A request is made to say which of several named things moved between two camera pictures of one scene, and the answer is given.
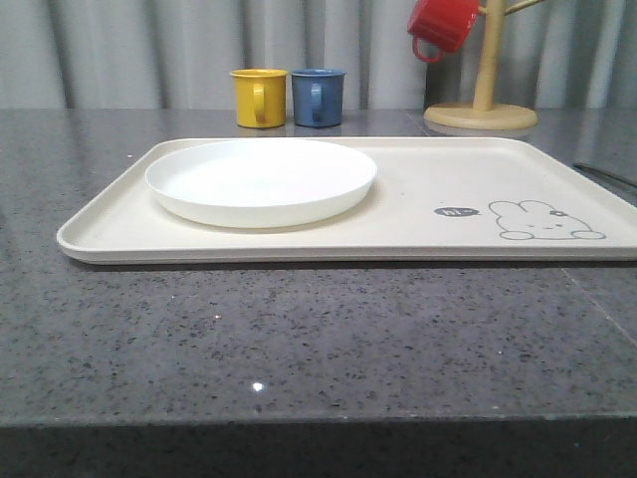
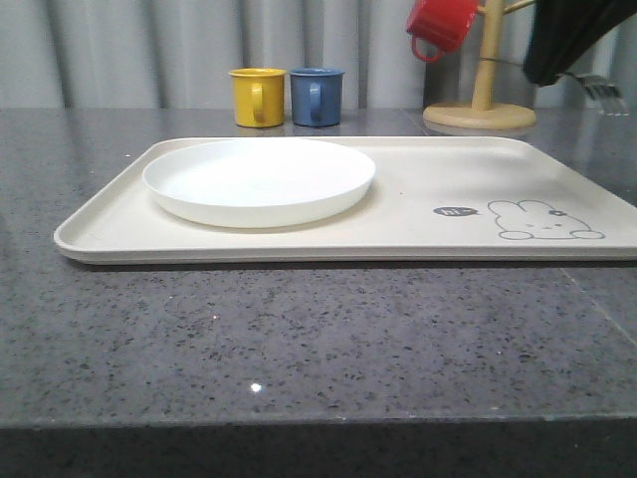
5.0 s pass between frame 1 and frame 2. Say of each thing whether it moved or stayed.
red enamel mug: stayed
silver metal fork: moved
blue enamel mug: stayed
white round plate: stayed
